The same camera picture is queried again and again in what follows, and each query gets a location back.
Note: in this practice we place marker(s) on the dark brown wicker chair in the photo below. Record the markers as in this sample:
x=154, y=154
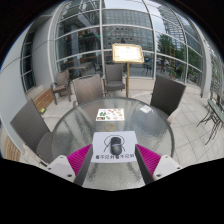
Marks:
x=168, y=95

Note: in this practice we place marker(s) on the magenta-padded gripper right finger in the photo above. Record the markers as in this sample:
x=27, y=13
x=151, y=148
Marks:
x=149, y=160

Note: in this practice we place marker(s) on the wooden slat bench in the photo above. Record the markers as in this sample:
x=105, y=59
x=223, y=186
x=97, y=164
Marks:
x=10, y=148
x=43, y=99

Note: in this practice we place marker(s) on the dark grey wicker chair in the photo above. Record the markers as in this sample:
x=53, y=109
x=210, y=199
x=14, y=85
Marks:
x=28, y=128

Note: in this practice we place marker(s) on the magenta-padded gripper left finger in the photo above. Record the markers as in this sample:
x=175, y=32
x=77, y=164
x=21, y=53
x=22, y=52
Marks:
x=78, y=160

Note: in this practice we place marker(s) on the black computer mouse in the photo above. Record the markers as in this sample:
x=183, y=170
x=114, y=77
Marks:
x=115, y=146

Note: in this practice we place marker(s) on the beige wicker chair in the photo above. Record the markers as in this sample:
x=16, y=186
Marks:
x=88, y=88

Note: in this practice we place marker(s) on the gold menu sign stand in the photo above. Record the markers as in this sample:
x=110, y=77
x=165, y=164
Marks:
x=127, y=53

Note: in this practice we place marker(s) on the green-topped metal table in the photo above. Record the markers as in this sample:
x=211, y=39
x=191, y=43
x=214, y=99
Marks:
x=215, y=111

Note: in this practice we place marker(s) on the grey wicker armchair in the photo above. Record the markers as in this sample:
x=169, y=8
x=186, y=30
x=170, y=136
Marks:
x=114, y=75

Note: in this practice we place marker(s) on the brown wicker armchair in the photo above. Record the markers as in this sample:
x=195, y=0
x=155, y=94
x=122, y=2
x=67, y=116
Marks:
x=61, y=81

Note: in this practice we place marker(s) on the laminated picture menu card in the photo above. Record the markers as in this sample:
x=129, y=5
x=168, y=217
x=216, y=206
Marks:
x=110, y=114

